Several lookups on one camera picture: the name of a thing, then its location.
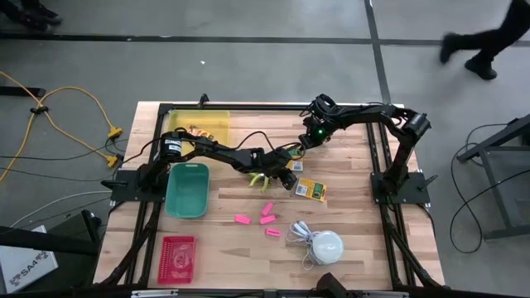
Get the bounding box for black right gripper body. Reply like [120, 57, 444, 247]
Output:
[297, 123, 333, 151]

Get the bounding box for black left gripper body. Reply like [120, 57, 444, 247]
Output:
[248, 147, 294, 175]

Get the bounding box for green-handled pliers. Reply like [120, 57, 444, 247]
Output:
[247, 171, 273, 195]

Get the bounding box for yellow translucent plastic bin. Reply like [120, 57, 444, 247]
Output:
[167, 109, 231, 156]

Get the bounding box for teal plastic bin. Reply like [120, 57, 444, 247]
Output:
[164, 162, 210, 219]

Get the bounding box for white round power hub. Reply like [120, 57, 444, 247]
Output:
[311, 230, 345, 266]

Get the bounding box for red mesh plastic basket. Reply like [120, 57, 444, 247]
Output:
[157, 235, 197, 286]

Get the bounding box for black metal cart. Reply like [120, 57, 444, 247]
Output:
[457, 113, 530, 241]

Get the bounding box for person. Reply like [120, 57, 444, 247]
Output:
[0, 0, 63, 32]
[439, 0, 530, 81]

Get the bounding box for black equipment stand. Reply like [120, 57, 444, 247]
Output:
[0, 209, 103, 257]

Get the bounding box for black floor bar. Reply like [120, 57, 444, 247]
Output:
[0, 85, 46, 99]

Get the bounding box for white cardboard box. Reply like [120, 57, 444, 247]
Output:
[0, 225, 59, 295]

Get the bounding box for black metal rig frame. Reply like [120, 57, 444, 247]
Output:
[93, 101, 446, 291]

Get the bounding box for white coiled power cable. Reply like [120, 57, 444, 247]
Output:
[285, 220, 318, 271]

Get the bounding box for black table-level camera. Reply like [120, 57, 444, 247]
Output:
[316, 272, 348, 298]

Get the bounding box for yellow extension cord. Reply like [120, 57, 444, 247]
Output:
[0, 70, 124, 183]

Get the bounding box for silver aluminium bracket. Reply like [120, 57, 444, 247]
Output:
[131, 289, 179, 298]
[363, 291, 409, 298]

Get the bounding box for black floor cable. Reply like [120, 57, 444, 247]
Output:
[450, 123, 530, 254]

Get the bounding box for white floor cable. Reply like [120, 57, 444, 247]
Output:
[10, 190, 113, 228]

